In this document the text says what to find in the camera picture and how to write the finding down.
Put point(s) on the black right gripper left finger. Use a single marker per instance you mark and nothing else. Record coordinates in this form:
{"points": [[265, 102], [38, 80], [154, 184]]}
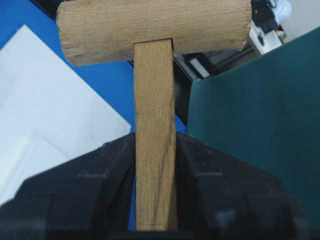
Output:
{"points": [[86, 198]]}

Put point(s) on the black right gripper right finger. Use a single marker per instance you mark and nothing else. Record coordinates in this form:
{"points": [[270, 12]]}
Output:
{"points": [[220, 197]]}

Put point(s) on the wooden mallet hammer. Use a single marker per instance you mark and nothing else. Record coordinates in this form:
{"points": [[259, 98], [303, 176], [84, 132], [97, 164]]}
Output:
{"points": [[151, 32]]}

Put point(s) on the white foam board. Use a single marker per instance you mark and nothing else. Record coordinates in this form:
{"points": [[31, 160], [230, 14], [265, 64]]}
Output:
{"points": [[48, 114]]}

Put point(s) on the dark green backdrop sheet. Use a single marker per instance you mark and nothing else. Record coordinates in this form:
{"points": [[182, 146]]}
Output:
{"points": [[267, 113]]}

